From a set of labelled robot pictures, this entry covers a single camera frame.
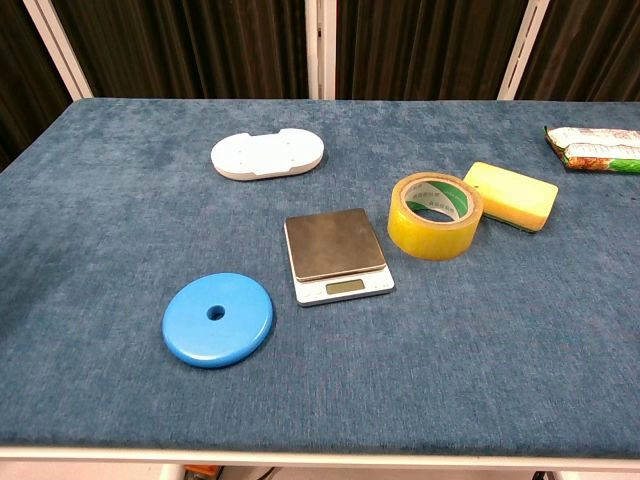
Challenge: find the digital kitchen scale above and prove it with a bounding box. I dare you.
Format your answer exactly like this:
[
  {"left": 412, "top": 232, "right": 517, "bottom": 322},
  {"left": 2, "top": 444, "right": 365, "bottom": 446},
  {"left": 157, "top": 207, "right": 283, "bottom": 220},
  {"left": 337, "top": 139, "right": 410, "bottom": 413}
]
[{"left": 283, "top": 207, "right": 396, "bottom": 308}]

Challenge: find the white green snack packet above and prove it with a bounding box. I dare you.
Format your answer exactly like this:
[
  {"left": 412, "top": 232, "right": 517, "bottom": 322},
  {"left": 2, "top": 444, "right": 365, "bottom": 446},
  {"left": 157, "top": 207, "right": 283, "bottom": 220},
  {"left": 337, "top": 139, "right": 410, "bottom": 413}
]
[
  {"left": 543, "top": 124, "right": 640, "bottom": 149},
  {"left": 560, "top": 142, "right": 640, "bottom": 175}
]

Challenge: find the white oval plastic plate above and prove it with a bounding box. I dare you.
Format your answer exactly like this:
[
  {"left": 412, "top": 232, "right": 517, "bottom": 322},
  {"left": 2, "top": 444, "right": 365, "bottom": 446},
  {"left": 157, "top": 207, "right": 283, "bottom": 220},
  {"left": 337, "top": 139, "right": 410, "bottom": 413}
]
[{"left": 209, "top": 127, "right": 325, "bottom": 182}]

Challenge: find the white slanted frame post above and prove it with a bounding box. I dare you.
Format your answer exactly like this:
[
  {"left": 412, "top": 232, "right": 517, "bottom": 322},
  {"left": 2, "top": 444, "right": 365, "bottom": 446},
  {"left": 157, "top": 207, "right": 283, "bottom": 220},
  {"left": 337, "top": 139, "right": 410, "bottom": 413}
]
[
  {"left": 496, "top": 0, "right": 552, "bottom": 101},
  {"left": 22, "top": 0, "right": 95, "bottom": 100}
]

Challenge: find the white table frame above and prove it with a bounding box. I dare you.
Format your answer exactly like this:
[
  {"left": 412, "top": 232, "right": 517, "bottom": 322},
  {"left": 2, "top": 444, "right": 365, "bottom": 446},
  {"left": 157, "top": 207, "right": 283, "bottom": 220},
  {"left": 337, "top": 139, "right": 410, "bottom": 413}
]
[{"left": 0, "top": 441, "right": 640, "bottom": 480}]

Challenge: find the yellow transparent tape roll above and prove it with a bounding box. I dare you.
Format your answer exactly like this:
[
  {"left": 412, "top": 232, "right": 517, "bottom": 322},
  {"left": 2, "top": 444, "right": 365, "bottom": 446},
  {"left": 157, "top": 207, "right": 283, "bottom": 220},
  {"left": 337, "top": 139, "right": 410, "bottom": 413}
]
[{"left": 386, "top": 171, "right": 485, "bottom": 262}]

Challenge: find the dark pleated curtain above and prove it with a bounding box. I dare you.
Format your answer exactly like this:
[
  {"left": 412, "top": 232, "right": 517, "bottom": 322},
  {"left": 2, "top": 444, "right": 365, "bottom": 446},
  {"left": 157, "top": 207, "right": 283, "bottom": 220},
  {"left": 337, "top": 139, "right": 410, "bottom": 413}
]
[{"left": 0, "top": 0, "right": 640, "bottom": 171}]

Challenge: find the white vertical frame post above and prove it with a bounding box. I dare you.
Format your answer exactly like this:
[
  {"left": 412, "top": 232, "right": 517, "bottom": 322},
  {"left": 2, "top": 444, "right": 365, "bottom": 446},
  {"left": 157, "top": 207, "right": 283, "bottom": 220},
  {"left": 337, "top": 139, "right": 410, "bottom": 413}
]
[{"left": 304, "top": 0, "right": 338, "bottom": 100}]

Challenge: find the orange object under table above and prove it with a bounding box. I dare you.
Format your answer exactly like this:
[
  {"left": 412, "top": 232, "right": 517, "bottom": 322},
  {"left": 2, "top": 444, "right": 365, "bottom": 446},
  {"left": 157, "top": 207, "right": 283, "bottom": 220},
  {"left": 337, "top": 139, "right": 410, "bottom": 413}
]
[{"left": 183, "top": 465, "right": 225, "bottom": 480}]

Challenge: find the yellow sponge with green base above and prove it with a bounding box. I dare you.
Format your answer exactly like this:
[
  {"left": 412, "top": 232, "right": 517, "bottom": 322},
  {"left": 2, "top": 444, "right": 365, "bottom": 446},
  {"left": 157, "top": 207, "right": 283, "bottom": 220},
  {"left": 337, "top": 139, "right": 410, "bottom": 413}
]
[{"left": 462, "top": 161, "right": 560, "bottom": 235}]

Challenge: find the blue fabric table cloth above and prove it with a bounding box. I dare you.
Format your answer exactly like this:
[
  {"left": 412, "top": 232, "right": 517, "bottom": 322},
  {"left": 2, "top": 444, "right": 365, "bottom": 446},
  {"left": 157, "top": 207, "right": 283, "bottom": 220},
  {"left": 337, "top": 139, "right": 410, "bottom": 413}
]
[{"left": 0, "top": 97, "right": 640, "bottom": 447}]

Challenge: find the blue round disc with hole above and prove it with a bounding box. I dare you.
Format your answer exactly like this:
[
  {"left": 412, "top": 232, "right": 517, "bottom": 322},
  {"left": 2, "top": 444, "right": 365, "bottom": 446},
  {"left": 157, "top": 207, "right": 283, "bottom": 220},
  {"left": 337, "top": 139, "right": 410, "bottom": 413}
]
[{"left": 161, "top": 272, "right": 276, "bottom": 370}]

